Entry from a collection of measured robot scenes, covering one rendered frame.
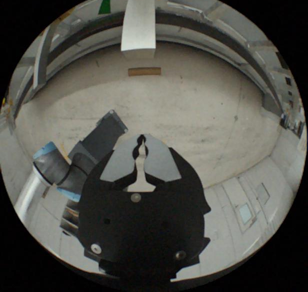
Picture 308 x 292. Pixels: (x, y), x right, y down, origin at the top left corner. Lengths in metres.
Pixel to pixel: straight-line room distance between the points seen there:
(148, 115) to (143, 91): 0.26
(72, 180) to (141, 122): 0.85
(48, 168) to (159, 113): 1.01
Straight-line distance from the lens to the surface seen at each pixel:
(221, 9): 0.40
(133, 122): 1.01
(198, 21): 0.42
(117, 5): 0.38
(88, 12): 0.40
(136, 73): 0.89
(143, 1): 0.15
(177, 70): 1.01
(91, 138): 0.64
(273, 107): 2.71
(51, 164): 0.48
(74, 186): 0.53
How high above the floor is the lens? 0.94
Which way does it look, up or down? 59 degrees down
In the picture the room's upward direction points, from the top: 174 degrees clockwise
